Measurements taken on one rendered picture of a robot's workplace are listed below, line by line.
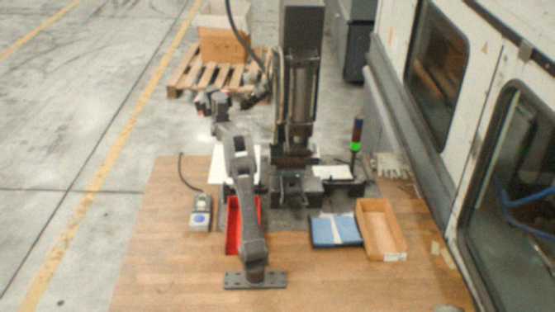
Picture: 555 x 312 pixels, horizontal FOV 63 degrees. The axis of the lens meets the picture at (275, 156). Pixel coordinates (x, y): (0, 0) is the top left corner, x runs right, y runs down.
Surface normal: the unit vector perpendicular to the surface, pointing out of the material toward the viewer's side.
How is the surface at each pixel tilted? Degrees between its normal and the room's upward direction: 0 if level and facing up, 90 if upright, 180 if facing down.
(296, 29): 90
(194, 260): 0
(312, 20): 90
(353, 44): 90
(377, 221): 0
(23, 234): 0
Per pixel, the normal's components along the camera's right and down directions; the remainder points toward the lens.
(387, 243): 0.03, -0.83
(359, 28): -0.01, 0.56
